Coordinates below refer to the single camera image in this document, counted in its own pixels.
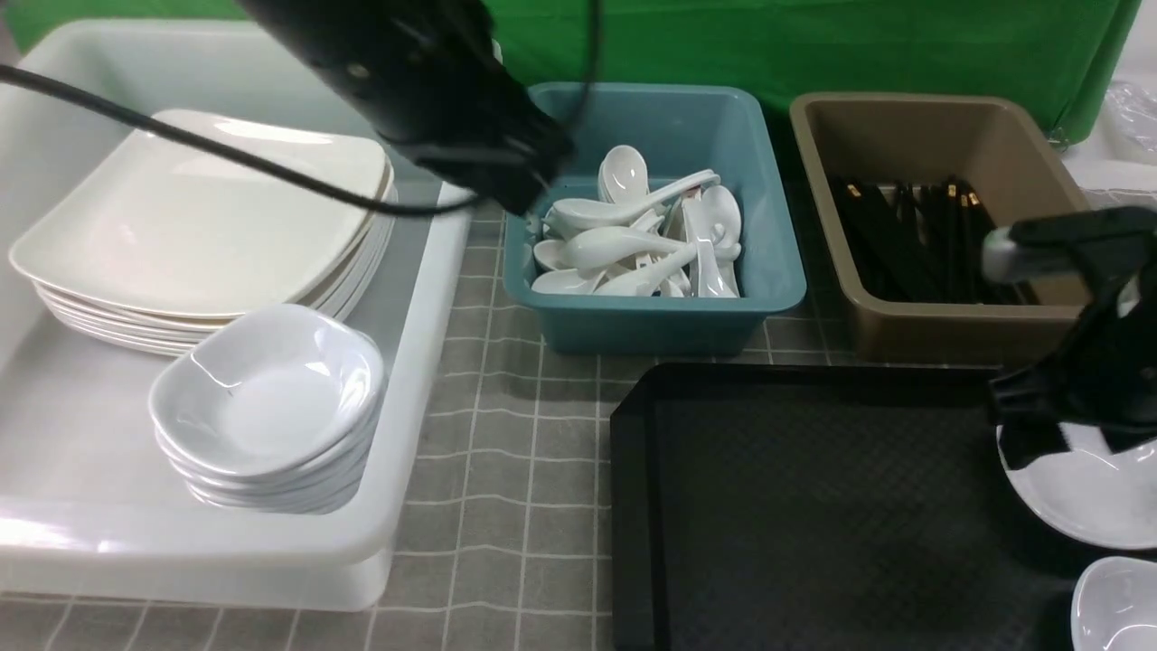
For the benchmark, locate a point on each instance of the white ceramic soup spoon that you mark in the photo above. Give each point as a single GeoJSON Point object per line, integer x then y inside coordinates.
{"type": "Point", "coordinates": [583, 213]}

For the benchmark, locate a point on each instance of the pile of white spoons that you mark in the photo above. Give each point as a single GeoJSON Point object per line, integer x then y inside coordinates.
{"type": "Point", "coordinates": [648, 257]}

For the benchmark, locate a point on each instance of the stack of white bowls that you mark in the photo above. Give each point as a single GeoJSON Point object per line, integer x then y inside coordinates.
{"type": "Point", "coordinates": [274, 413]}

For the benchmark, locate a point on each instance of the black serving tray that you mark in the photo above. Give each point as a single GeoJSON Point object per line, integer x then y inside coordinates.
{"type": "Point", "coordinates": [827, 508]}

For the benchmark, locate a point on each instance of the green backdrop cloth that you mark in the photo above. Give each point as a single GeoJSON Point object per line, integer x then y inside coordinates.
{"type": "Point", "coordinates": [1054, 58]}

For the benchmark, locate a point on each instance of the large white plastic tub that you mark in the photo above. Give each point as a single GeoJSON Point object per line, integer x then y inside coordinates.
{"type": "Point", "coordinates": [91, 506]}

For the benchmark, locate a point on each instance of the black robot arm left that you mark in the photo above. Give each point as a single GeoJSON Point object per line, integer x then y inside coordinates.
{"type": "Point", "coordinates": [328, 36]}

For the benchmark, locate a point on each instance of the brown plastic bin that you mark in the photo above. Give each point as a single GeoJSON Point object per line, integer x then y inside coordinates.
{"type": "Point", "coordinates": [993, 144]}

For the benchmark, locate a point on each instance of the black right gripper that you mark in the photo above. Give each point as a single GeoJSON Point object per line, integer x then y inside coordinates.
{"type": "Point", "coordinates": [1102, 376]}

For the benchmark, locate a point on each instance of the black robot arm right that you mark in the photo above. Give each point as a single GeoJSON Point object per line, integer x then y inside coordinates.
{"type": "Point", "coordinates": [1100, 246]}

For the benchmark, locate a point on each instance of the grey checked tablecloth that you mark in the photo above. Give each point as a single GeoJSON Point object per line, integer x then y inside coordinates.
{"type": "Point", "coordinates": [504, 535]}

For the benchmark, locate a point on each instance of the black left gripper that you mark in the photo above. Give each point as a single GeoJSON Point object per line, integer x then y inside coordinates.
{"type": "Point", "coordinates": [448, 104]}

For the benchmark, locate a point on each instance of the teal plastic bin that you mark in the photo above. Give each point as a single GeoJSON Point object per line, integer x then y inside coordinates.
{"type": "Point", "coordinates": [679, 130]}

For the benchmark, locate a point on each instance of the white shallow bowl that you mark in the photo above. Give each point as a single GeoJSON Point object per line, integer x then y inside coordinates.
{"type": "Point", "coordinates": [1092, 494]}
{"type": "Point", "coordinates": [1114, 606]}

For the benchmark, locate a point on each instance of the bundle of black chopsticks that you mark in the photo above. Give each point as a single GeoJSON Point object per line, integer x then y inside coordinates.
{"type": "Point", "coordinates": [921, 243]}

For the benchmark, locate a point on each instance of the stack of white square plates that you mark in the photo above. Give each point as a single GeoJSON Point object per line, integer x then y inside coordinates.
{"type": "Point", "coordinates": [181, 235]}

